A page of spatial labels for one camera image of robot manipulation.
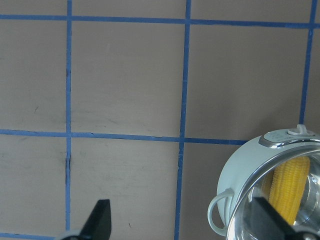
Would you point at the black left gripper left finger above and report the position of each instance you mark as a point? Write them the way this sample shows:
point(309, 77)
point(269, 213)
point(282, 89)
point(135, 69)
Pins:
point(99, 223)

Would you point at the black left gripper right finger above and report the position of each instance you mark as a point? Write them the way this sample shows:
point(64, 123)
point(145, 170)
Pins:
point(267, 223)

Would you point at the yellow corn cob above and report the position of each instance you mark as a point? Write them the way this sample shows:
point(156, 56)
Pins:
point(284, 187)

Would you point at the pale green electric pot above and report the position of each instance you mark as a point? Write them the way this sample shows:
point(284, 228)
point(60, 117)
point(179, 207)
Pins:
point(241, 179)

